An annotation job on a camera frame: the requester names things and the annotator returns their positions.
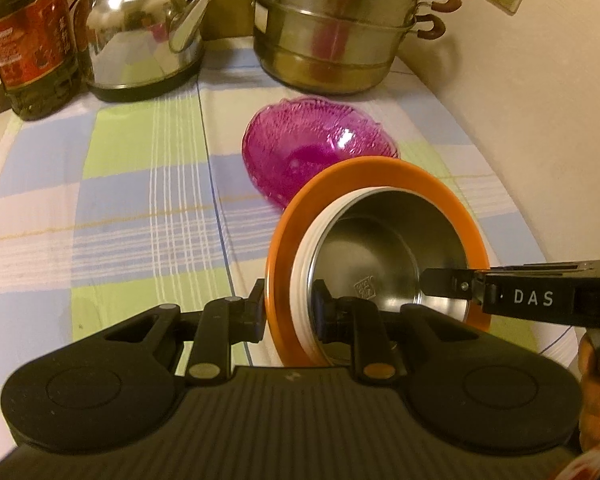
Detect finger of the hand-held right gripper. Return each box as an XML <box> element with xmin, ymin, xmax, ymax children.
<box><xmin>419</xmin><ymin>266</ymin><xmax>486</xmax><ymax>307</ymax></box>

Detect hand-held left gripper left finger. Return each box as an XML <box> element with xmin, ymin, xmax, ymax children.
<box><xmin>87</xmin><ymin>280</ymin><xmax>268</xmax><ymax>387</ymax></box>

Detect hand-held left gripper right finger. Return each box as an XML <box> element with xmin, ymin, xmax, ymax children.
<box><xmin>312</xmin><ymin>280</ymin><xmax>527</xmax><ymax>387</ymax></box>

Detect white plastic bowl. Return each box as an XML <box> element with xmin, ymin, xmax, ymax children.
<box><xmin>290</xmin><ymin>187</ymin><xmax>411</xmax><ymax>366</ymax></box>

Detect orange plastic bowl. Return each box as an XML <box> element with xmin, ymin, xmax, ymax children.
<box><xmin>265</xmin><ymin>156</ymin><xmax>492</xmax><ymax>367</ymax></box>

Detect stainless steel bowl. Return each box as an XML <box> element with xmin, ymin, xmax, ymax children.
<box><xmin>307</xmin><ymin>191</ymin><xmax>469</xmax><ymax>366</ymax></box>

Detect large purple glass plate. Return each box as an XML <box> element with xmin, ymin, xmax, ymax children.
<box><xmin>242</xmin><ymin>97</ymin><xmax>401</xmax><ymax>211</ymax></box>

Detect person's right hand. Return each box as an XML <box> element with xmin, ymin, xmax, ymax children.
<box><xmin>576</xmin><ymin>332</ymin><xmax>600</xmax><ymax>455</ymax></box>

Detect checked pastel tablecloth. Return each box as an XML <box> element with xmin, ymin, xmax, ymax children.
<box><xmin>0</xmin><ymin>45</ymin><xmax>581</xmax><ymax>463</ymax></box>

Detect stainless steel steamer pot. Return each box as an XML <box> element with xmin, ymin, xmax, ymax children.
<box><xmin>219</xmin><ymin>0</ymin><xmax>462</xmax><ymax>96</ymax></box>

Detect wooden door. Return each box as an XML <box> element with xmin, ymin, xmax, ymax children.
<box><xmin>202</xmin><ymin>0</ymin><xmax>257</xmax><ymax>41</ymax></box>

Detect stainless steel kettle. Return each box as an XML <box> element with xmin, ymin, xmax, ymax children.
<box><xmin>70</xmin><ymin>0</ymin><xmax>212</xmax><ymax>103</ymax></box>

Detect large cooking oil bottle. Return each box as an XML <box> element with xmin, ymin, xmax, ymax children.
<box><xmin>0</xmin><ymin>0</ymin><xmax>81</xmax><ymax>122</ymax></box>

